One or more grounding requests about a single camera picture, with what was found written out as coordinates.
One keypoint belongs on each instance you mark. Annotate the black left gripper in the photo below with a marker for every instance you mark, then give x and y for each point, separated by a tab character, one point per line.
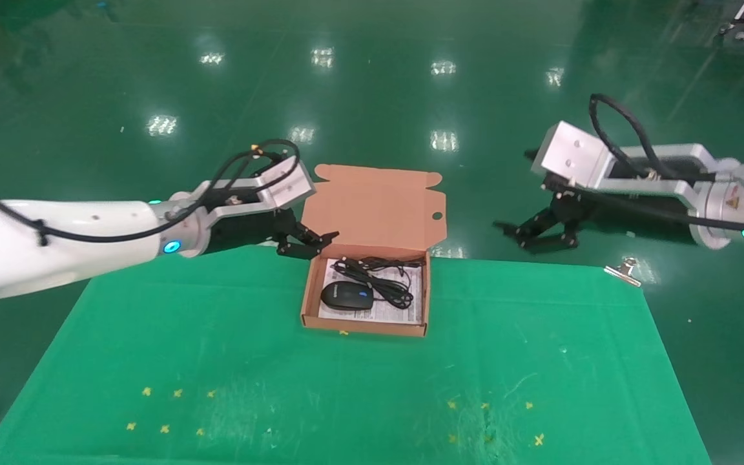
243	229

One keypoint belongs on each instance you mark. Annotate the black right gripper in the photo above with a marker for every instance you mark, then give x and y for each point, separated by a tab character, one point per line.
569	203

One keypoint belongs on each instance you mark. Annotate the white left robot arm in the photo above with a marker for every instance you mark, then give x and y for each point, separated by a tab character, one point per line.
55	239

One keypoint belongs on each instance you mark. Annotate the open brown cardboard box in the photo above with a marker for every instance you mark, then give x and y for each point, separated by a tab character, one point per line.
372	210

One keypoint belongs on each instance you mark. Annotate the metal binder clip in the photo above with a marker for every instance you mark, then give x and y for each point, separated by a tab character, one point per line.
624	272

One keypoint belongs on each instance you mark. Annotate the white printed instruction sheet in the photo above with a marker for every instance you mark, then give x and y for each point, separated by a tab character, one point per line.
404	315

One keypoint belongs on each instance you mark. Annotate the green table cloth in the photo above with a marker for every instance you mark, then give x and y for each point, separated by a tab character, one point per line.
346	400

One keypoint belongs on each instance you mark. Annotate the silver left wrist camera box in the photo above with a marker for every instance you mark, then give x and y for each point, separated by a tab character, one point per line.
288	184

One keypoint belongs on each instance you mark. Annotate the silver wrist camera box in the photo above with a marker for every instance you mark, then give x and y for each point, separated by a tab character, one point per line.
569	155
288	184

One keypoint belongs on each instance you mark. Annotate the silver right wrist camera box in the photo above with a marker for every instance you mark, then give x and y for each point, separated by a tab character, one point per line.
569	155

